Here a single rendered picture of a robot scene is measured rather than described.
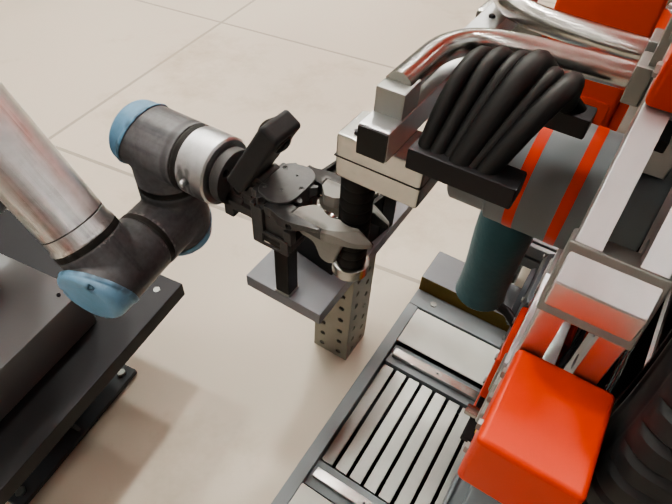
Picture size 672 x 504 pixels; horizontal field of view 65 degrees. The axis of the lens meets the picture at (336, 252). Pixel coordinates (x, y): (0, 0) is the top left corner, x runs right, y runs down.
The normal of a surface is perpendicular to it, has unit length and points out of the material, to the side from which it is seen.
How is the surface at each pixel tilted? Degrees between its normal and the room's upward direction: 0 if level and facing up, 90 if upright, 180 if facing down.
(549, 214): 86
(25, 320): 1
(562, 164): 41
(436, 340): 0
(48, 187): 60
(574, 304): 90
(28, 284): 1
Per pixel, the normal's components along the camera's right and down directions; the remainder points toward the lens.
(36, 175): 0.64, 0.12
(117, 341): 0.04, -0.68
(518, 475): -0.54, 0.60
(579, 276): -0.35, -0.06
